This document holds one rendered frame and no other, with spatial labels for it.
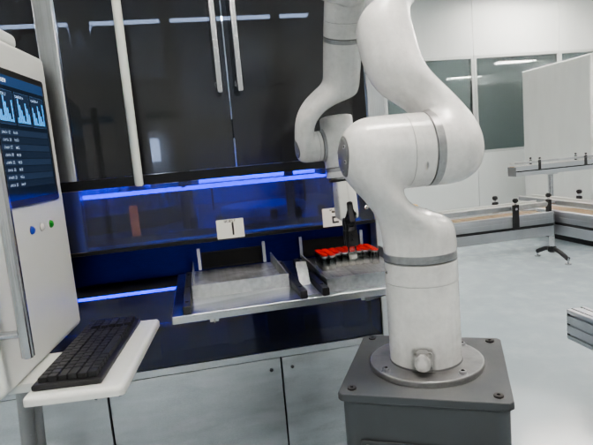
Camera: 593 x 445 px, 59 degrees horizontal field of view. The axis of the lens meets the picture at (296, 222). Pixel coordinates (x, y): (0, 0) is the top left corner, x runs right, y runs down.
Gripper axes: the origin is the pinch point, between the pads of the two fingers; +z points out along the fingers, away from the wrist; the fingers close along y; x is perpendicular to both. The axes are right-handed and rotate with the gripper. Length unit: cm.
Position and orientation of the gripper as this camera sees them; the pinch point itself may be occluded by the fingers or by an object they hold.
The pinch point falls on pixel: (350, 237)
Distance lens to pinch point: 136.3
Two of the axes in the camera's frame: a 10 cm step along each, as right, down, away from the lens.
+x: 9.9, -1.4, 0.5
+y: 0.7, 0.9, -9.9
